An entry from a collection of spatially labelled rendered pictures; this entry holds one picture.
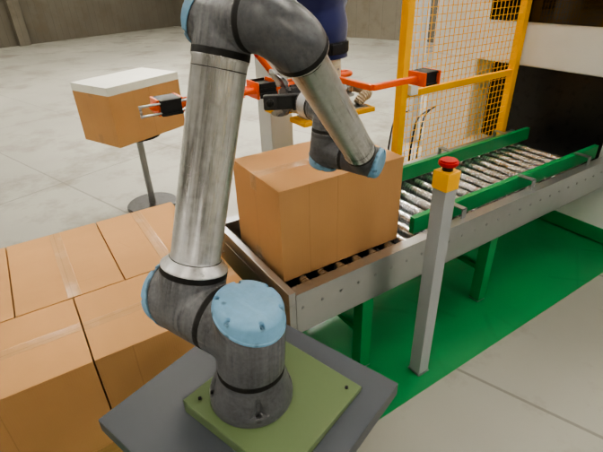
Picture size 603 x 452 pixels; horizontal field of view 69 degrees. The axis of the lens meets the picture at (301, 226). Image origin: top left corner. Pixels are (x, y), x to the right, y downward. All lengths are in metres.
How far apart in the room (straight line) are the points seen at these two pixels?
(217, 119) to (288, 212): 0.80
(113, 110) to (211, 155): 2.36
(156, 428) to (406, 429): 1.17
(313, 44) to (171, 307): 0.60
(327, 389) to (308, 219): 0.77
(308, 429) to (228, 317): 0.32
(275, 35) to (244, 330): 0.54
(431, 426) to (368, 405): 0.96
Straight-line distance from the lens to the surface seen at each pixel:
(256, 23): 0.84
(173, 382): 1.20
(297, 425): 1.05
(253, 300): 0.92
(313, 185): 1.65
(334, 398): 1.10
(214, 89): 0.89
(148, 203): 3.81
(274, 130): 2.86
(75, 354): 1.70
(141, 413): 1.17
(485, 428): 2.11
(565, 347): 2.58
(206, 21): 0.90
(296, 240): 1.71
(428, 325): 2.01
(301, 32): 0.84
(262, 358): 0.92
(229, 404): 1.02
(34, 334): 1.85
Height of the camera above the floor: 1.62
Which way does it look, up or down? 30 degrees down
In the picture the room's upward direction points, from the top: 2 degrees counter-clockwise
